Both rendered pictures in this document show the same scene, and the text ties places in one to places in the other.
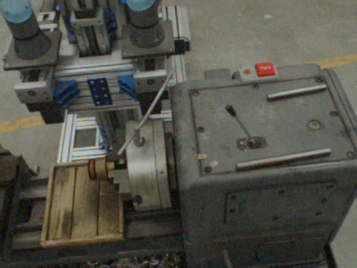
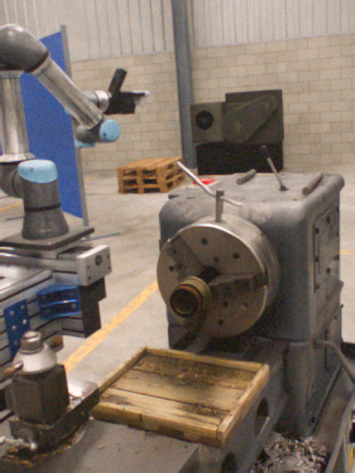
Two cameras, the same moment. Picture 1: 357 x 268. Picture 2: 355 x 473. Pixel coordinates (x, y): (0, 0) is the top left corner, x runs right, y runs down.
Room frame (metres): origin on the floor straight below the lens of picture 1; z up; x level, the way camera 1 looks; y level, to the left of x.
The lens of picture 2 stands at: (0.28, 1.42, 1.57)
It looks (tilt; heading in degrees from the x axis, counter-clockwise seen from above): 14 degrees down; 298
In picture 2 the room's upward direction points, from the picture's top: 4 degrees counter-clockwise
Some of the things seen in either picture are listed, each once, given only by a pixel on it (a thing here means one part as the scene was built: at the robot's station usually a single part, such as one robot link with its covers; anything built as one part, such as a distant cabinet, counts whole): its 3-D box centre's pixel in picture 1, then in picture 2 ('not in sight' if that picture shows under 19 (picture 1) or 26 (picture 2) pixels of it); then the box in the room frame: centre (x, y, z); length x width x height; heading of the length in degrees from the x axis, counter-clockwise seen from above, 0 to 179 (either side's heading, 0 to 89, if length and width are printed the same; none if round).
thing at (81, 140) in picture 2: not in sight; (86, 131); (1.46, -0.22, 1.46); 0.11 x 0.08 x 0.11; 157
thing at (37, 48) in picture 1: (29, 38); not in sight; (1.47, 0.56, 1.21); 0.15 x 0.15 x 0.10
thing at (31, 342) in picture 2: not in sight; (31, 339); (0.94, 0.74, 1.17); 0.04 x 0.04 x 0.03
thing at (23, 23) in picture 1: (18, 14); not in sight; (1.48, 0.57, 1.33); 0.13 x 0.12 x 0.14; 20
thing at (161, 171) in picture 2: not in sight; (152, 175); (5.04, -6.96, 0.22); 1.25 x 0.86 x 0.44; 100
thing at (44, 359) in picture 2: not in sight; (33, 356); (0.94, 0.74, 1.13); 0.08 x 0.08 x 0.03
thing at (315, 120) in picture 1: (258, 151); (258, 243); (0.87, -0.29, 1.06); 0.59 x 0.48 x 0.39; 90
